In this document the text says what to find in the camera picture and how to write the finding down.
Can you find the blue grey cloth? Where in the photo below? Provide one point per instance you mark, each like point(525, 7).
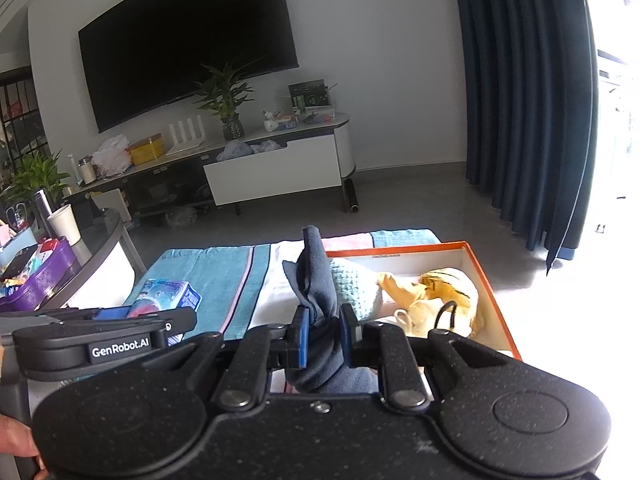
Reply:
point(234, 151)

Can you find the dark green box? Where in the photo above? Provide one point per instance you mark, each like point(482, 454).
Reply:
point(307, 94)

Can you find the white cup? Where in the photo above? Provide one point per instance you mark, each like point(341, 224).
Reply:
point(62, 225)

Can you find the white figurine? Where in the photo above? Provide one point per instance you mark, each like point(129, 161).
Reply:
point(271, 122)

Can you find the white box orange rim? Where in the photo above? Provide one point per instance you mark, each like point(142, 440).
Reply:
point(435, 262)

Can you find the person's left hand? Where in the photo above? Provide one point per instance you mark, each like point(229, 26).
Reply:
point(15, 442)

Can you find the clear plastic tray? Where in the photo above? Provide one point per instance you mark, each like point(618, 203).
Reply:
point(317, 116)

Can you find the white television cabinet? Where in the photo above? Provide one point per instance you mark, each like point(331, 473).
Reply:
point(275, 170)

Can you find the blue printed packet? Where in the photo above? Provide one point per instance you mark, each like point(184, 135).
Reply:
point(172, 295)

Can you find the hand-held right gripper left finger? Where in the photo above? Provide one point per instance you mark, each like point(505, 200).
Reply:
point(301, 340)

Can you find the light blue knit hat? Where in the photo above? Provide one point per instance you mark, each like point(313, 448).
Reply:
point(357, 285)

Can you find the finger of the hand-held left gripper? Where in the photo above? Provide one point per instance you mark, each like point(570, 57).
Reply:
point(111, 313)
point(180, 322)

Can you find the small blue white box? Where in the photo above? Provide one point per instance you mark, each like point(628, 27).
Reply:
point(288, 122)

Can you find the purple tray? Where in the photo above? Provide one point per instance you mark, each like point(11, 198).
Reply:
point(50, 275)

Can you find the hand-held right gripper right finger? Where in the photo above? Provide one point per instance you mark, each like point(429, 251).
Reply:
point(348, 335)

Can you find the orange cloth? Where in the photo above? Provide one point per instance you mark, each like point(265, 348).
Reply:
point(400, 290)

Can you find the teal towel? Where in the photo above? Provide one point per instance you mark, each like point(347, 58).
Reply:
point(220, 270)

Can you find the white face mask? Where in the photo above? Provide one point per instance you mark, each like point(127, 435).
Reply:
point(425, 312)

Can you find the white plastic bag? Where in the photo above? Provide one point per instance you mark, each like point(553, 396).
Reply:
point(112, 157)

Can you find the yellow plush toy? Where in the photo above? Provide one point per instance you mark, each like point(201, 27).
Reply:
point(460, 285)

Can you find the dark blue curtain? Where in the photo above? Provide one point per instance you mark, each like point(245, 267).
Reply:
point(520, 110)

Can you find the black television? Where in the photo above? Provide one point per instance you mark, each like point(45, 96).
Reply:
point(190, 35)

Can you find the green leafy plant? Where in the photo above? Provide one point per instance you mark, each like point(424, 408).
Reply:
point(35, 175)

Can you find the white jar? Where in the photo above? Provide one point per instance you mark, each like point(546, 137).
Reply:
point(87, 172)

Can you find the steel bottle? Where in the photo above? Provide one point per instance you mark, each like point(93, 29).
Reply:
point(44, 210)

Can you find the white router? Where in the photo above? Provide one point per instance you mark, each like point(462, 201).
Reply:
point(185, 137)

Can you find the yellow box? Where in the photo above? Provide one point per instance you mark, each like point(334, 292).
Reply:
point(146, 150)

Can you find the bamboo plant in glass vase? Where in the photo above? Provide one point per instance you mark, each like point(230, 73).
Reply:
point(231, 127)

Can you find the clear plastic bag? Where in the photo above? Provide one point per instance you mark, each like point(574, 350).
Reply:
point(180, 216)

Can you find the white pink striped cloth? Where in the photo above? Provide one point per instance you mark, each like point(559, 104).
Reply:
point(270, 290)

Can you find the black window grille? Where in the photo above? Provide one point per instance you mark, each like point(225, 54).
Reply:
point(20, 110)

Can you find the dark glass side table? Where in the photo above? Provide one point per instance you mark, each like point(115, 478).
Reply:
point(100, 240)

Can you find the scissors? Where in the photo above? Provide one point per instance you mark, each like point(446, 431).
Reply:
point(16, 215)

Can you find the red box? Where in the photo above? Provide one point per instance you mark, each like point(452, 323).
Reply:
point(48, 246)

